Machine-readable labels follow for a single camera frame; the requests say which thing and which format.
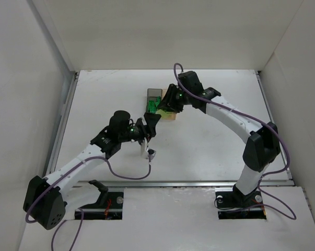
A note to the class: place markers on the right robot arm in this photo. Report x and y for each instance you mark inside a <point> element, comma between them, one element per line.
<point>262,146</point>

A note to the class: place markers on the lime lego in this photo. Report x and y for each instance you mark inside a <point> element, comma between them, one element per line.
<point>165,114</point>

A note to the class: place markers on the aluminium rail front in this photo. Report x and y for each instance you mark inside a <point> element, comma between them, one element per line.
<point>176,184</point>

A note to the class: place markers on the grey transparent container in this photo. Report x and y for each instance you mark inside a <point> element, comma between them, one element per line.
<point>153,92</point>

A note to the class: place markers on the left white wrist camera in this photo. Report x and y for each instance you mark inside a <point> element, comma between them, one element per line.
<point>146,152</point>

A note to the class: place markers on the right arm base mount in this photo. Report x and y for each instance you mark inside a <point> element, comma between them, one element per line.
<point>231,207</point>

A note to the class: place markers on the dark green lego plate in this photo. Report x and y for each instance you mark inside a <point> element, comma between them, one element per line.
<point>152,104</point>

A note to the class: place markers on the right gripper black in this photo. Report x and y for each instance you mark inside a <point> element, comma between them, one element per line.
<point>171,99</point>

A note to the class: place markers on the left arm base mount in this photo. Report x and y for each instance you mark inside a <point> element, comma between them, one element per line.
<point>108,205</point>

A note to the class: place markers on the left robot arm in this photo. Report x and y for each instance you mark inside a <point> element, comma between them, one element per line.
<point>48,198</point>

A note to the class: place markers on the orange transparent container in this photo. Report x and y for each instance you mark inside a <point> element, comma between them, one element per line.
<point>163,94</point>

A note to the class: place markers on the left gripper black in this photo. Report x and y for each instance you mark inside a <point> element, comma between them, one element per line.
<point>142,128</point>

